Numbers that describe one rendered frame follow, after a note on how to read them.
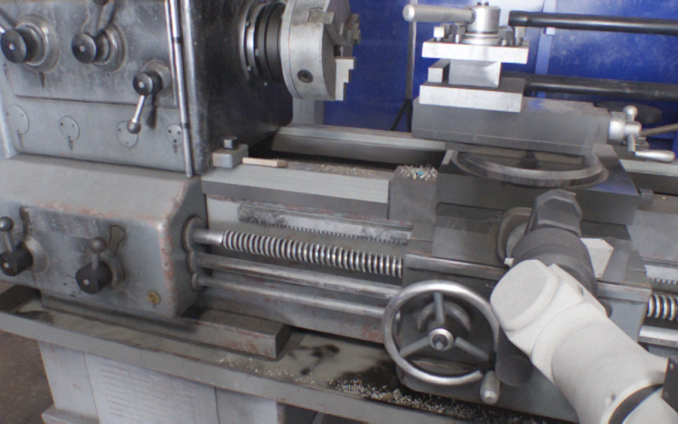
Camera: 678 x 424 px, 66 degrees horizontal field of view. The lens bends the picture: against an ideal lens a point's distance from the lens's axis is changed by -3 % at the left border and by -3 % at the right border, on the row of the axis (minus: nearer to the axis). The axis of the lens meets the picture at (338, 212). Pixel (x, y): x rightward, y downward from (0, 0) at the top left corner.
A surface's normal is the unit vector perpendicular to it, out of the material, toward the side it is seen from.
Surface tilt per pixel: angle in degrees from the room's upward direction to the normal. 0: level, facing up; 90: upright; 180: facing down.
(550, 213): 9
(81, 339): 90
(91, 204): 32
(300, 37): 78
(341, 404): 90
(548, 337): 60
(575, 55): 90
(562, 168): 0
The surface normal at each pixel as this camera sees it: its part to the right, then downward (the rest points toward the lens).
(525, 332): -0.72, -0.16
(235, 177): -0.16, -0.53
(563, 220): 0.15, -0.89
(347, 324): -0.29, 0.37
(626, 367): -0.40, -0.91
